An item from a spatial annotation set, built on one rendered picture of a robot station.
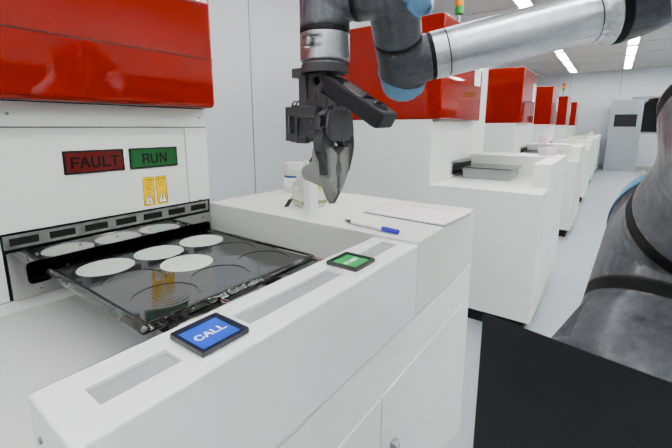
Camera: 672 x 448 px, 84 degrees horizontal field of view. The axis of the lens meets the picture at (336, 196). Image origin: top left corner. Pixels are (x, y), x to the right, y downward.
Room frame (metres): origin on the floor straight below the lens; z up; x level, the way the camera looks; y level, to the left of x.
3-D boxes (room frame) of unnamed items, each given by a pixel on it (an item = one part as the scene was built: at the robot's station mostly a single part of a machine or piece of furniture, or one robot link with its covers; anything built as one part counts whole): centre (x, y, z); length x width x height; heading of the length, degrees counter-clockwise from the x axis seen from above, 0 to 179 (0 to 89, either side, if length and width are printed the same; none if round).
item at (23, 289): (0.84, 0.48, 0.89); 0.44 x 0.02 x 0.10; 144
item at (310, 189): (0.86, 0.07, 1.03); 0.06 x 0.04 x 0.13; 54
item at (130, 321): (0.58, 0.41, 0.90); 0.37 x 0.01 x 0.01; 54
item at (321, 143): (0.57, 0.02, 1.14); 0.05 x 0.02 x 0.09; 146
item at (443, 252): (0.98, 0.00, 0.89); 0.62 x 0.35 x 0.14; 54
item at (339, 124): (0.60, 0.02, 1.20); 0.09 x 0.08 x 0.12; 56
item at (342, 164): (0.61, 0.01, 1.10); 0.06 x 0.03 x 0.09; 56
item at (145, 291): (0.73, 0.30, 0.90); 0.34 x 0.34 x 0.01; 54
